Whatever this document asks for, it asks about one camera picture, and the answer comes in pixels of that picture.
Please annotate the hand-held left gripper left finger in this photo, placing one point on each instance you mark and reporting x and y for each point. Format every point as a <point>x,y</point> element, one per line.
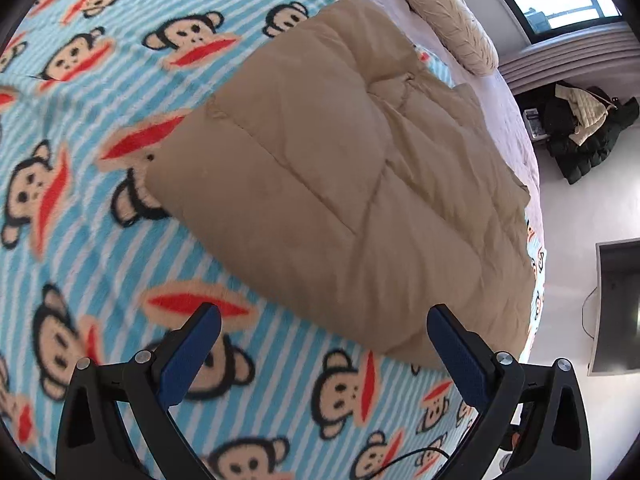
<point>189,355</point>

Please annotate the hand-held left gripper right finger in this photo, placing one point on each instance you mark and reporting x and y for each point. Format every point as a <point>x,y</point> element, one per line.
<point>457,355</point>

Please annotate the beige quilt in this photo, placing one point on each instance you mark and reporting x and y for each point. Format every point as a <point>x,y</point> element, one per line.
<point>325,185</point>

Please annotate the striped monkey print blanket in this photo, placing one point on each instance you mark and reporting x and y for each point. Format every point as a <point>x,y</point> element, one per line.
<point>100,260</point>

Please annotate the flat screen monitor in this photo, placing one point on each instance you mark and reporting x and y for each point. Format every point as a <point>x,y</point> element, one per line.
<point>617,310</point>

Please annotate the black puffer coat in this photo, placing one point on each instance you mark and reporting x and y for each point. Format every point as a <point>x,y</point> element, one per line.
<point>580,157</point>

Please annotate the cream quilted jacket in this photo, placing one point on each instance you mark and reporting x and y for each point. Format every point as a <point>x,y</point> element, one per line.
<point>587,115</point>

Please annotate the round cream cushion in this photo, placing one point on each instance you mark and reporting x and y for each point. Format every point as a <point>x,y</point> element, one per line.
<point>455,20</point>

